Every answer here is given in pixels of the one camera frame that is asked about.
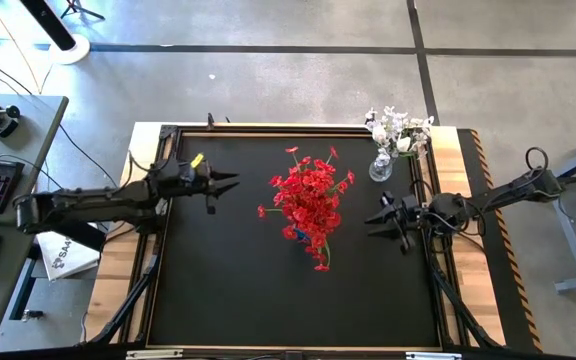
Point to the red blossom bunch with leaf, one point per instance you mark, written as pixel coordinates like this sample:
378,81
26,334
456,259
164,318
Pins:
292,149
261,211

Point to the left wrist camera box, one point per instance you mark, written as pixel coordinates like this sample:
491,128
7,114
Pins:
210,206

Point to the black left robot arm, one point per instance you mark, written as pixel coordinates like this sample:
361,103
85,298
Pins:
93,205

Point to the dense red carnation bunch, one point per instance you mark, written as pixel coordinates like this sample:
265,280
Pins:
308,200

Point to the grey desk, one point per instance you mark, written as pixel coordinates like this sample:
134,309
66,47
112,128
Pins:
28,130

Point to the small clear glass vase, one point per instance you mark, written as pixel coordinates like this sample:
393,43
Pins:
380,172

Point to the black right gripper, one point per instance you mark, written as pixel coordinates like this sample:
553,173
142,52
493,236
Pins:
413,215

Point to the white artificial flower bunch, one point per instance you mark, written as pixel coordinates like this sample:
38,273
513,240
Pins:
393,132

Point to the blue-grey metal table frame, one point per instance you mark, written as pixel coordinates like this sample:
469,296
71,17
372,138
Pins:
575,250

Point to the small metal object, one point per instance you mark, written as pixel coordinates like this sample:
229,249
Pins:
33,315

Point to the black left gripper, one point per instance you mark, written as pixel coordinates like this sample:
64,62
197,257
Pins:
180,180

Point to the black tripod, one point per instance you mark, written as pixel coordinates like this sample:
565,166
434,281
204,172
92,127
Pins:
75,6

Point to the white printed bag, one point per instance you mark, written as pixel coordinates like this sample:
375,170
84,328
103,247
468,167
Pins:
65,260

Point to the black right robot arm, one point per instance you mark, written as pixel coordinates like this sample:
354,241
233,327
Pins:
498,192

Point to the silver metal bracket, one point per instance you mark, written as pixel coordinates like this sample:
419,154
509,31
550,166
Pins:
155,354
433,356

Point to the blue textured glass vase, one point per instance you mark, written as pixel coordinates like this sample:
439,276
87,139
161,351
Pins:
300,234

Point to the yellow tape tag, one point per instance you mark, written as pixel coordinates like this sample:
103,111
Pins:
197,160

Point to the black aluminium table frame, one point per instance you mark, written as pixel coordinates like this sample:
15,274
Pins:
168,132

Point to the black floor mat hazard edge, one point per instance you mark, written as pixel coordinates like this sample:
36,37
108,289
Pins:
500,280

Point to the black pole white round base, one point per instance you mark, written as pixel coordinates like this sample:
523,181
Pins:
70,50

